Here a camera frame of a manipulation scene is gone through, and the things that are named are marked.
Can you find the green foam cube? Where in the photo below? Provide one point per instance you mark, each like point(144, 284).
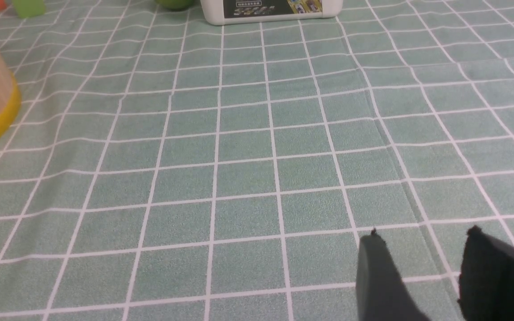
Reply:
point(29, 8)

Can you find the green toy watermelon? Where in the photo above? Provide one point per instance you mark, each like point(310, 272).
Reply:
point(175, 5)

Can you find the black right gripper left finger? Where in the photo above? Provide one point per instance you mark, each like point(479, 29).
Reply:
point(380, 291)

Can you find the green checkered tablecloth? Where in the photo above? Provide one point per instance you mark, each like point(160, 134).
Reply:
point(163, 168)

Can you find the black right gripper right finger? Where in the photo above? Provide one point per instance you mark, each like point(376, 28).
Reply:
point(486, 281)

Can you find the green white plastic toolbox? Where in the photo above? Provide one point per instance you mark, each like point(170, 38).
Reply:
point(228, 12)

